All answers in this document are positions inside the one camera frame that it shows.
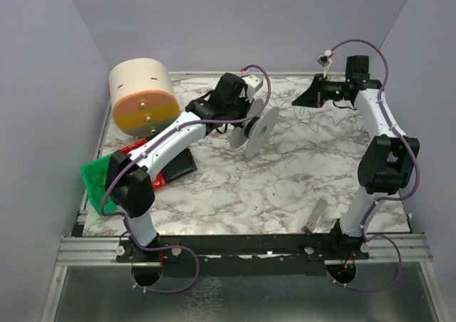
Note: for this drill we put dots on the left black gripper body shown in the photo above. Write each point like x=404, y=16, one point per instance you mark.
x=246, y=105

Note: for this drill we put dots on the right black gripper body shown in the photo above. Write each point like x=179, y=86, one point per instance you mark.
x=319, y=90

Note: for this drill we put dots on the grey plastic cable spool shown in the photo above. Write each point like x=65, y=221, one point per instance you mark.
x=254, y=133

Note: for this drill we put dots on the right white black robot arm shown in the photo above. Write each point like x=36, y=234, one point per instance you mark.
x=389, y=161

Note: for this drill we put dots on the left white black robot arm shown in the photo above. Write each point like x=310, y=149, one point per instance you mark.
x=129, y=177

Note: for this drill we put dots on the black plastic bin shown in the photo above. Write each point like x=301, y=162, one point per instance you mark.
x=182, y=165

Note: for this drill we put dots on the beige layered cylinder model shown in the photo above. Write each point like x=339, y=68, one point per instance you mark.
x=142, y=96

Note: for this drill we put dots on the red plastic bin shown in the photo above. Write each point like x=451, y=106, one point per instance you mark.
x=159, y=180

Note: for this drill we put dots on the grey metal clip tool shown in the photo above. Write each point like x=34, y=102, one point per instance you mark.
x=315, y=215

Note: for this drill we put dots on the green plastic bin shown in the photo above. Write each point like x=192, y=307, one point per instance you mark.
x=94, y=176

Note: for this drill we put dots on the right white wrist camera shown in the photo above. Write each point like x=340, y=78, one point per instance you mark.
x=325, y=60

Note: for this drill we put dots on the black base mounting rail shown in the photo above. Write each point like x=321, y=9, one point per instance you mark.
x=242, y=255

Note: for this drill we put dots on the aluminium extrusion frame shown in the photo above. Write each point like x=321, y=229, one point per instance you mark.
x=105, y=251

